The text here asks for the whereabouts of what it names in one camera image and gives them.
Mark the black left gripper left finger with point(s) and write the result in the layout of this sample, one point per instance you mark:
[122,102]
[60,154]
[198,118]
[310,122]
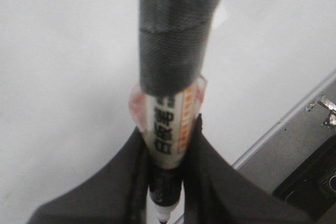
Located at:
[115,194]

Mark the black device on floor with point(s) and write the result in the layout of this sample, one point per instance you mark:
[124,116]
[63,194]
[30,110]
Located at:
[311,187]

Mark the whiteboard marker with black tape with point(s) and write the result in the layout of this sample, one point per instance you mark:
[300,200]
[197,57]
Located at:
[173,36]

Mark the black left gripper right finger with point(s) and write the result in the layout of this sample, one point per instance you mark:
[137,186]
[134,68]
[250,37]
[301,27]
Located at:
[216,193]

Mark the white whiteboard with aluminium frame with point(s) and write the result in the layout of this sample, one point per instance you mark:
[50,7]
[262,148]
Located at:
[68,68]

